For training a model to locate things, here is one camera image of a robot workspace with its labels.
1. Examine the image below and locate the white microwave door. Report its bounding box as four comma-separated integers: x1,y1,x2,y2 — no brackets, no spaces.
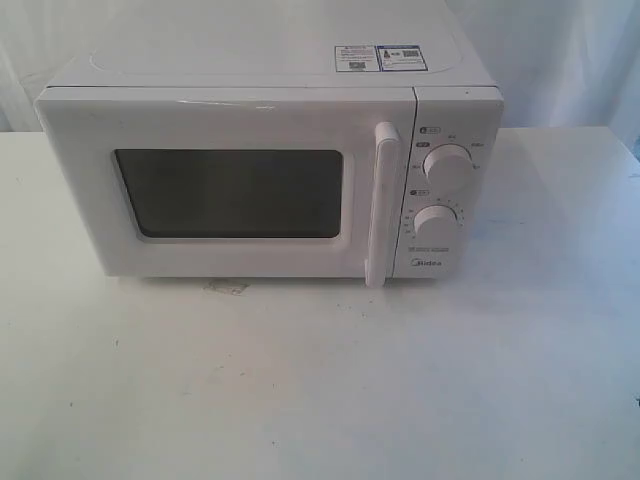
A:
36,87,416,286

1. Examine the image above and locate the white microwave body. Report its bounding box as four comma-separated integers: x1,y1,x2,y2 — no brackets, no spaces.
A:
42,15,503,286

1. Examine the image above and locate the clear tape patch on table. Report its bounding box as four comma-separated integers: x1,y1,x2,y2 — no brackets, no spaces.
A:
203,279,249,296

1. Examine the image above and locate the lower white control knob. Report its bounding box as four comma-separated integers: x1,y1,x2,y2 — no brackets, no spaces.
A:
413,205,458,242

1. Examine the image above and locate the white control knob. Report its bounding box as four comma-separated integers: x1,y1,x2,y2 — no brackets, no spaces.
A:
413,205,458,242
423,144,474,193

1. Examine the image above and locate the upper white control knob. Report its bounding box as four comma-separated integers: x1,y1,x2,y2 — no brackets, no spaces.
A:
423,144,474,193

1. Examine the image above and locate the blue white warning sticker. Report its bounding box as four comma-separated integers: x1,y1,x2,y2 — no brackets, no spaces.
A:
334,45,428,73

